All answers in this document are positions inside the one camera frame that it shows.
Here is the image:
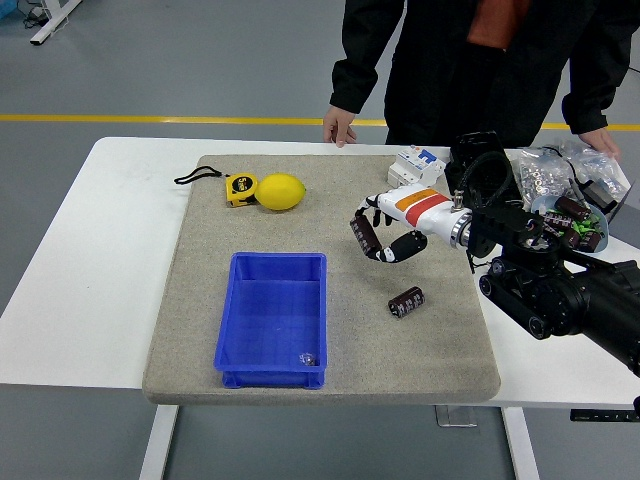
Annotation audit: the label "black rectangular case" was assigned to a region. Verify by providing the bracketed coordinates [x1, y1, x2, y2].
[444, 130, 524, 211]

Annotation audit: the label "clear bag of metal washers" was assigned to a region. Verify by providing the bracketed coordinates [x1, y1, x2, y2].
[509, 146, 576, 211]

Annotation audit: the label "white metal frame foot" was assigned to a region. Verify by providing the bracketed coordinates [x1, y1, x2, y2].
[28, 0, 84, 47]

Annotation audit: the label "clear bag of blue parts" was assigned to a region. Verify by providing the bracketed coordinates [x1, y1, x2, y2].
[554, 138, 630, 201]

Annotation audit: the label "green plastic pieces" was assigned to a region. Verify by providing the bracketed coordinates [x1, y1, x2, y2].
[569, 215, 602, 237]

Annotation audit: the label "grey-brown mat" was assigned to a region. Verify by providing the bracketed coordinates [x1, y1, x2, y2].
[141, 153, 501, 407]

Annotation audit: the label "white table leg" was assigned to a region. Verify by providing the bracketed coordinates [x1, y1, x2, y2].
[501, 407, 541, 480]
[138, 404, 179, 480]

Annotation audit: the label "short dark brown battery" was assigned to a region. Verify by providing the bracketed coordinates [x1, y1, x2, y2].
[387, 284, 427, 318]

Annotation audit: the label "black power adapter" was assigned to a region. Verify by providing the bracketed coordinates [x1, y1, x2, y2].
[582, 178, 621, 214]

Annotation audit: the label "person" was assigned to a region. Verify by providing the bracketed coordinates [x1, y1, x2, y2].
[328, 0, 640, 147]

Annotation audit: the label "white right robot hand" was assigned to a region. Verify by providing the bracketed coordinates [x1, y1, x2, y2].
[349, 183, 459, 265]

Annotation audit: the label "blue plastic box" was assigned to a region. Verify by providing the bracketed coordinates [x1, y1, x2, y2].
[213, 251, 328, 390]

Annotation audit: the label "light blue bowl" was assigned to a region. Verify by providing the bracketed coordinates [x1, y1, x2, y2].
[529, 193, 610, 256]

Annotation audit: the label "yellow lemon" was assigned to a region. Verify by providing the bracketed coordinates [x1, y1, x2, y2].
[254, 172, 307, 212]

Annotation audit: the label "long dark brown battery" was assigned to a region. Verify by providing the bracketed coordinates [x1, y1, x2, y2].
[348, 214, 382, 259]

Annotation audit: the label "grey metal table bracket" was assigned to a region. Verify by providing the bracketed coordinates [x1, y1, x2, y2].
[434, 405, 479, 428]

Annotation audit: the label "person's left hand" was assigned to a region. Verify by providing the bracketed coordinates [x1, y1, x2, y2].
[579, 127, 621, 162]

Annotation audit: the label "black table control panel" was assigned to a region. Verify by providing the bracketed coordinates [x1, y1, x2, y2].
[569, 409, 635, 423]

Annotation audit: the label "yellow tape measure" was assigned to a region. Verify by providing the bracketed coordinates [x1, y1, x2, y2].
[173, 168, 260, 208]

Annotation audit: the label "person's right hand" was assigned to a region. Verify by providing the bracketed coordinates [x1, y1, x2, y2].
[322, 107, 359, 149]

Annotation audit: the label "white circuit breaker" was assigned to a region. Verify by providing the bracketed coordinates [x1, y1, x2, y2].
[386, 143, 447, 194]

